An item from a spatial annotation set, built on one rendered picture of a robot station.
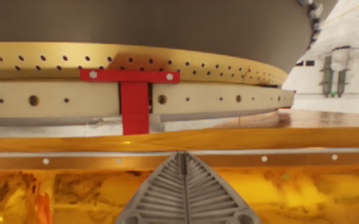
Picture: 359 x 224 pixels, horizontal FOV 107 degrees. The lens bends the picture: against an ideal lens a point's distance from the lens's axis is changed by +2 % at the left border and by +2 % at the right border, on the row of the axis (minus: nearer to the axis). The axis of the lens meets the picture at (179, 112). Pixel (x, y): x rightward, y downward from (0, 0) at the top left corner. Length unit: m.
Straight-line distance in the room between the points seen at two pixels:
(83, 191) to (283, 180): 0.42
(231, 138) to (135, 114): 0.20
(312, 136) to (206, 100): 0.26
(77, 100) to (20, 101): 0.07
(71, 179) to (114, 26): 0.31
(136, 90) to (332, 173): 0.43
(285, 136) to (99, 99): 0.36
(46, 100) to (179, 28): 0.22
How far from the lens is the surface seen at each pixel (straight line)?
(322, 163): 0.44
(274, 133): 0.35
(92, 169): 0.36
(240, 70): 0.34
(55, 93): 0.25
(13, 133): 0.36
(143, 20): 0.25
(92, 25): 0.26
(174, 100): 0.21
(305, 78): 7.81
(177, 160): 0.17
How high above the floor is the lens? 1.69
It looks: 5 degrees up
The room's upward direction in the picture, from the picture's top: 179 degrees clockwise
